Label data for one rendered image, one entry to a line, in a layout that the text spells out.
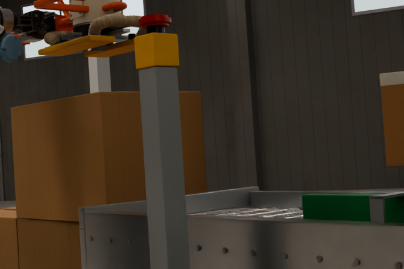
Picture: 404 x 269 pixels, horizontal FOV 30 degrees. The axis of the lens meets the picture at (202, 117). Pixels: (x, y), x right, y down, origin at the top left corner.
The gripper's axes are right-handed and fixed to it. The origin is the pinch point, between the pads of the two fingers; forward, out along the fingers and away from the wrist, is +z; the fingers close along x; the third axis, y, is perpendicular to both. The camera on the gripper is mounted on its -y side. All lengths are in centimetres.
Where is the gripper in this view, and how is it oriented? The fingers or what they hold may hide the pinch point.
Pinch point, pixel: (55, 26)
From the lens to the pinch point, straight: 290.8
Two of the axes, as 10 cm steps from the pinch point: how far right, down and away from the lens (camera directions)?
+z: 7.5, -0.2, 6.6
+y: 6.6, -0.7, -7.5
